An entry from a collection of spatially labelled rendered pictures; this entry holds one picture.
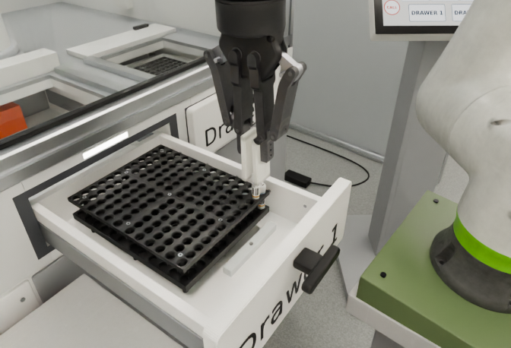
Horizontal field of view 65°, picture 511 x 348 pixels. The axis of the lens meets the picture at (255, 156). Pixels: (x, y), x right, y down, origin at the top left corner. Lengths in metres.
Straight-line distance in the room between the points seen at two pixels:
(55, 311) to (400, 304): 0.48
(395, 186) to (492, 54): 0.94
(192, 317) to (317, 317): 1.13
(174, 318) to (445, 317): 0.34
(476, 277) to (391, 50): 1.61
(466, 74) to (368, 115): 1.67
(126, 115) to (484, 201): 0.51
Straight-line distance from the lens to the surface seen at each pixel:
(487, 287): 0.63
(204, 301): 0.53
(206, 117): 0.77
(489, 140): 0.55
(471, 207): 0.59
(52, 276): 0.70
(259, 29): 0.42
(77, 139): 0.62
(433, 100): 0.64
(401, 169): 1.46
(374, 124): 2.28
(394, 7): 1.14
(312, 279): 0.45
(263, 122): 0.48
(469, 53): 0.63
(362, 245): 1.75
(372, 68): 2.18
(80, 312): 0.65
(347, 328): 1.54
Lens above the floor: 1.25
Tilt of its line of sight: 33 degrees down
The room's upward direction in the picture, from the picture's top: straight up
